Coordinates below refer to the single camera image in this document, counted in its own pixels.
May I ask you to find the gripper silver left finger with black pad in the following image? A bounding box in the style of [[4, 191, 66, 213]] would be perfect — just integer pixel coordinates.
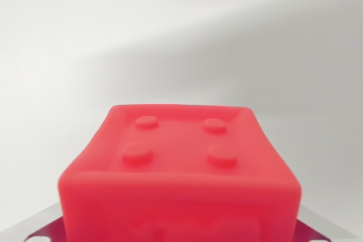
[[0, 201, 67, 242]]

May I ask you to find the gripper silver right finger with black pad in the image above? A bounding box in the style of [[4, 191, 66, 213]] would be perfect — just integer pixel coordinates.
[[294, 205, 363, 242]]

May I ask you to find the red embossed cube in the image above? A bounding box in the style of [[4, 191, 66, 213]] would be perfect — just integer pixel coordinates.
[[56, 104, 302, 242]]

